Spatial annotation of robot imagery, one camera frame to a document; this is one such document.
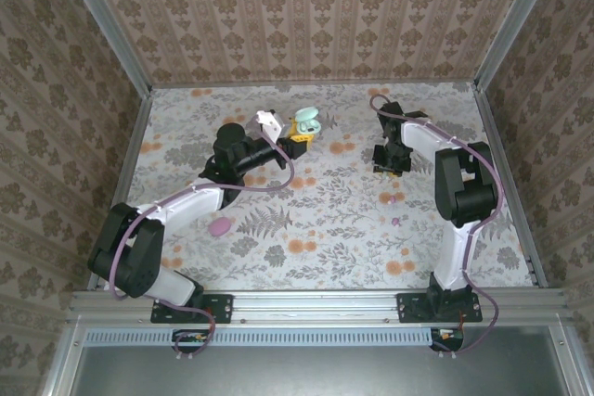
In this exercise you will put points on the mint green earbud charging case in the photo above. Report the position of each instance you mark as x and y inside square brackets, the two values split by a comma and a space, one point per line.
[307, 115]

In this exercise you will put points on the purple earbud charging case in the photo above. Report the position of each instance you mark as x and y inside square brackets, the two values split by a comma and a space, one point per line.
[219, 227]

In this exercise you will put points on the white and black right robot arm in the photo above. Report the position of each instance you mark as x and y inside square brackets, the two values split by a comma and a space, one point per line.
[455, 247]

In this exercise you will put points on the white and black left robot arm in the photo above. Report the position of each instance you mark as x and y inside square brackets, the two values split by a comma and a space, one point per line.
[185, 203]

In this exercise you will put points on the black wiring port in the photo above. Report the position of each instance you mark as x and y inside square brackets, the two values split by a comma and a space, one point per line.
[448, 338]
[190, 340]

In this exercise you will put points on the grey metal panel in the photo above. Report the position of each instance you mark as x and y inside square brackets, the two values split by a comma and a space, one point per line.
[315, 373]

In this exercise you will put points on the aluminium side rail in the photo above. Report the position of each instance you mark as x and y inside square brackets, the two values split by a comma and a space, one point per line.
[132, 145]
[529, 247]

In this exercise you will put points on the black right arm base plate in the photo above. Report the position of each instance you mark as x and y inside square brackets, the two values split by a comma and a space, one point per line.
[410, 308]

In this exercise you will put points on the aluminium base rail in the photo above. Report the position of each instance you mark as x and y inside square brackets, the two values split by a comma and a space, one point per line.
[315, 305]

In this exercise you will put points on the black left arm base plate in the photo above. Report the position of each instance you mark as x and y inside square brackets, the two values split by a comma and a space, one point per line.
[218, 308]

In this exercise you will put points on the aluminium corner post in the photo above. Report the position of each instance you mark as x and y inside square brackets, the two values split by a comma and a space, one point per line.
[109, 29]
[516, 20]

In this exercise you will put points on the aluminium lower frame bar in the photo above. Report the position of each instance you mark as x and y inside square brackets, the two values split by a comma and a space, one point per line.
[568, 359]
[62, 359]

